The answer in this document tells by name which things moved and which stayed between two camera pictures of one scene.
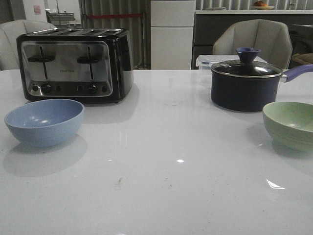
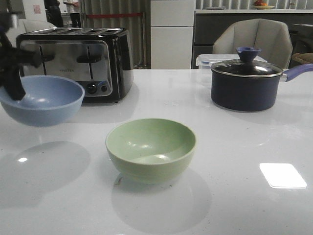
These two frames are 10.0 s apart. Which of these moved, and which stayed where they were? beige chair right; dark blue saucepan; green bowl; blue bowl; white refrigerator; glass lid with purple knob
Moved: green bowl; blue bowl
Stayed: white refrigerator; glass lid with purple knob; beige chair right; dark blue saucepan
